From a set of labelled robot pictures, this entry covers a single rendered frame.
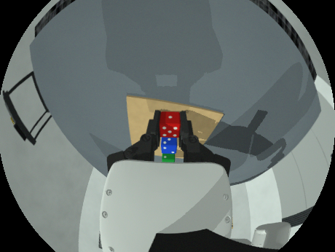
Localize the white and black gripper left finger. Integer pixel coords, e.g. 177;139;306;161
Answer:
107;110;161;172

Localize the tan flat mat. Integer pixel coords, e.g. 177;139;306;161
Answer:
127;95;224;145

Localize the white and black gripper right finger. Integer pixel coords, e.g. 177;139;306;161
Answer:
179;111;231;177

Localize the blue die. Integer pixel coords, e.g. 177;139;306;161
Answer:
161;137;177;154

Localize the green die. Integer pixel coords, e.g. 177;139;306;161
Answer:
162;154;175;162

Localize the red die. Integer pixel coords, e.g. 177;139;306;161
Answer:
159;111;181;138

